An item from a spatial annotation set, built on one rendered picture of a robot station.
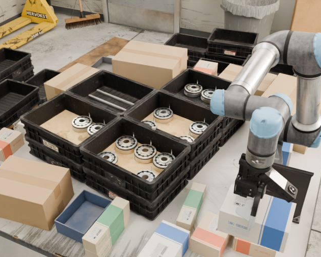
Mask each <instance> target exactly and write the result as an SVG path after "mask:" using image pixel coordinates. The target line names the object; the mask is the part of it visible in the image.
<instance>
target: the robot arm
mask: <svg viewBox="0 0 321 257"><path fill-rule="evenodd" d="M277 64H285V65H292V69H293V71H294V73H295V74H296V75H297V96H296V113H295V114H294V115H293V116H292V115H291V112H292V109H293V104H292V101H291V99H290V98H289V97H288V96H287V95H286V94H283V93H274V94H272V95H270V96H269V97H263V96H257V95H254V93H255V92H256V90H257V89H258V87H259V86H260V84H261V83H262V81H263V79H264V78H265V76H266V75H267V73H268V72H269V70H270V69H271V68H272V67H274V66H276V65H277ZM320 93H321V33H310V32H299V31H289V30H285V31H278V32H275V33H272V34H270V35H268V36H266V37H265V38H263V39H262V40H260V41H259V42H258V43H257V44H256V46H255V47H254V48H253V50H252V56H251V57H250V59H249V60H248V61H247V63H246V64H245V66H244V67H243V68H242V70H241V71H240V72H239V74H238V75H237V76H236V78H235V79H234V80H233V82H232V83H231V84H230V86H229V87H228V88H227V90H224V89H223V90H221V89H218V90H216V91H214V93H213V94H212V97H211V101H210V109H211V111H212V112H213V113H214V114H217V115H221V116H223V117H230V118H235V119H240V120H245V121H250V129H249V136H248V144H247V150H246V153H242V156H241V158H240V160H239V163H238V164H239V171H238V174H237V177H236V179H235V184H234V191H233V193H234V194H237V195H240V196H242V197H245V198H247V196H249V197H252V198H254V200H253V199H251V198H249V199H247V200H246V203H245V205H244V206H241V207H237V208H236V210H235V212H236V213H237V214H238V215H239V216H241V217H242V218H244V219H246V220H247V221H248V222H249V223H248V229H247V230H250V229H251V228H252V227H253V226H254V224H255V220H256V216H257V212H258V209H259V204H260V199H263V196H264V194H265V191H266V187H267V185H268V186H269V187H271V188H272V189H273V190H274V191H275V192H276V193H278V194H279V195H280V196H281V197H282V198H283V199H285V200H286V201H287V202H288V203H290V202H292V201H293V200H295V199H296V196H297V193H298V190H297V188H296V187H295V186H293V185H292V184H291V183H290V182H289V181H288V180H286V179H285V178H284V177H283V176H282V175H281V174H279V173H278V172H277V171H276V170H275V169H274V168H272V164H273V163H278V164H281V165H282V164H283V157H282V146H283V142H287V143H291V144H296V145H301V146H306V147H308V148H310V147H311V148H318V147H319V145H320V142H321V115H320V114H319V105H320ZM252 203H253V206H252ZM251 206H252V209H251Z"/></svg>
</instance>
